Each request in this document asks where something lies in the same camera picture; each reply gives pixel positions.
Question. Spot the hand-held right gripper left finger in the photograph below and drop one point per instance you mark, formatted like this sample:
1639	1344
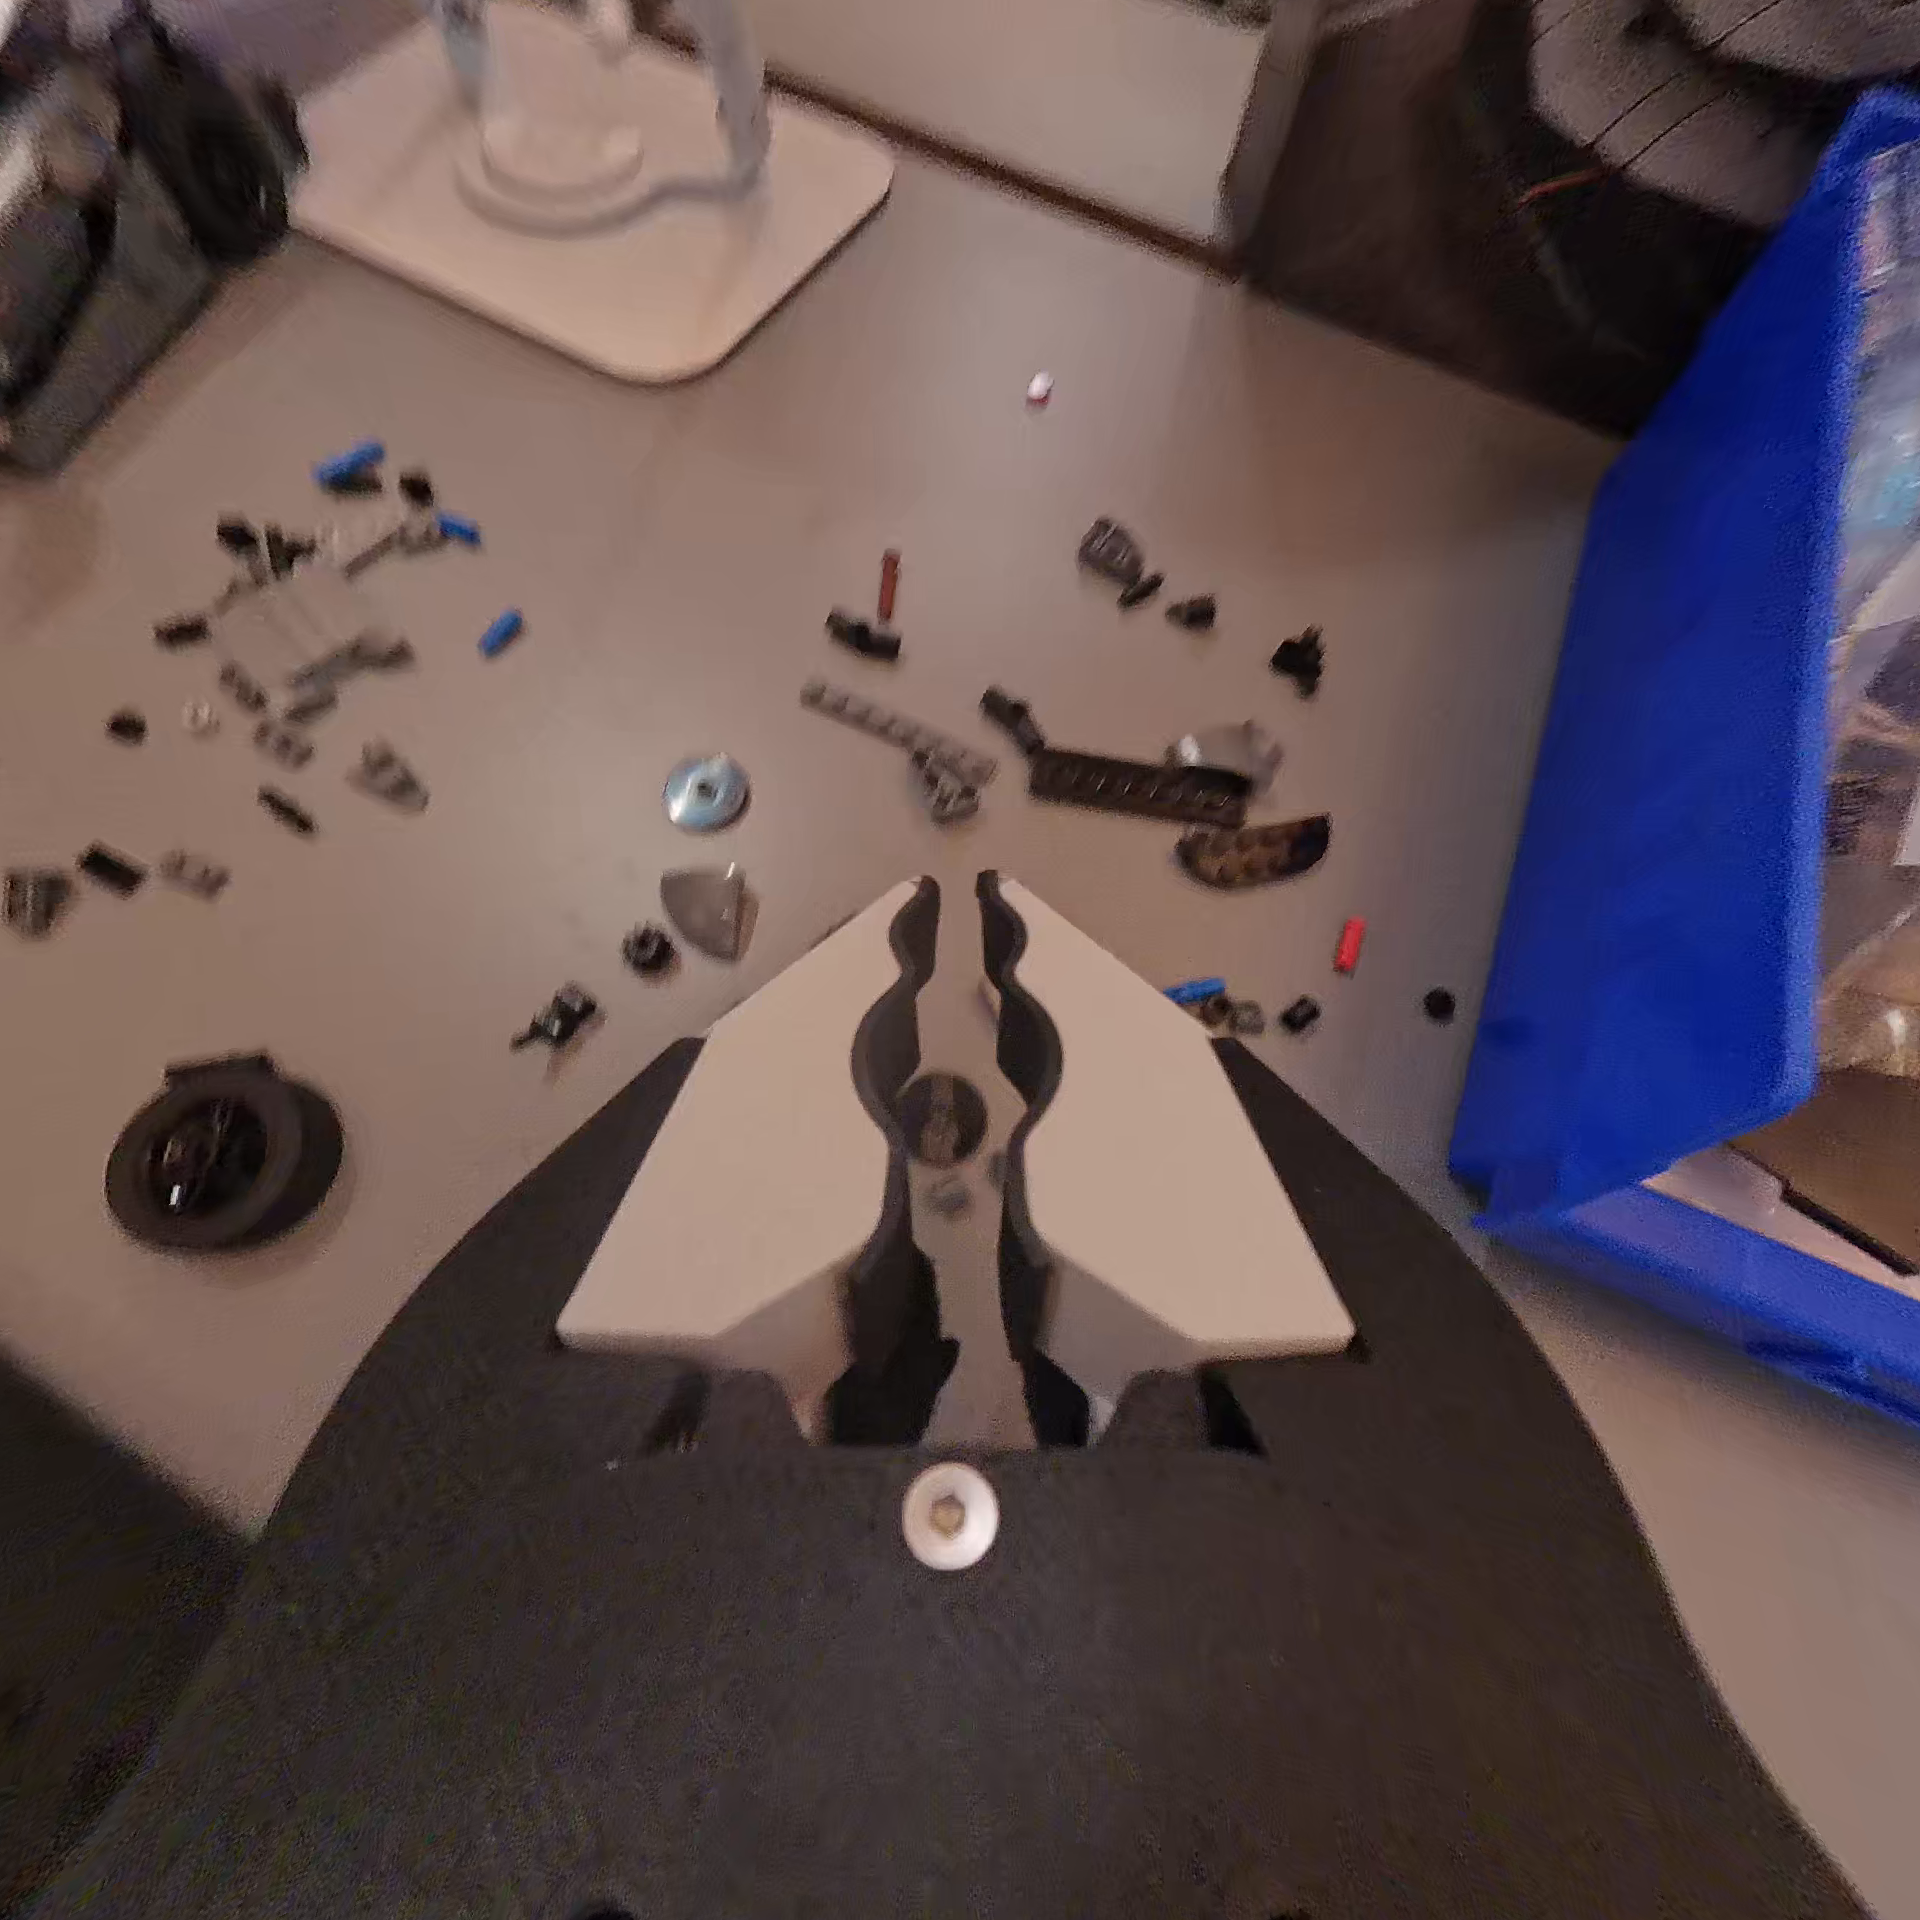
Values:
721	1201

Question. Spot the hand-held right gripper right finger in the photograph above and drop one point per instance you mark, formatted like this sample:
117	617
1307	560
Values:
1185	1201

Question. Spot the lego car model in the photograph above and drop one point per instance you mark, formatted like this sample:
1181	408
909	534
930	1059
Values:
89	271

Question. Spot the scattered loose lego pieces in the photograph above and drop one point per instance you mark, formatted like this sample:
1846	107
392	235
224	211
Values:
1141	787

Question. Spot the black lego tyre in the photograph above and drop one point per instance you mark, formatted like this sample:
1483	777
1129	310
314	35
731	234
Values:
224	1155

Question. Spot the dark lego axle connector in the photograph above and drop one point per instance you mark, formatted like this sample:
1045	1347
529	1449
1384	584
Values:
878	608

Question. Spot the blue storage bin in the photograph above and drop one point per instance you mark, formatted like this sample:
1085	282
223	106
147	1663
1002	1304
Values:
1651	750

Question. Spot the clear plastic bags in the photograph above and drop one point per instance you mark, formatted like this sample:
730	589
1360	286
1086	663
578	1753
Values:
1874	599

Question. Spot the white book stand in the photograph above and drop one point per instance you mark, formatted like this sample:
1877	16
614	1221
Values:
674	255

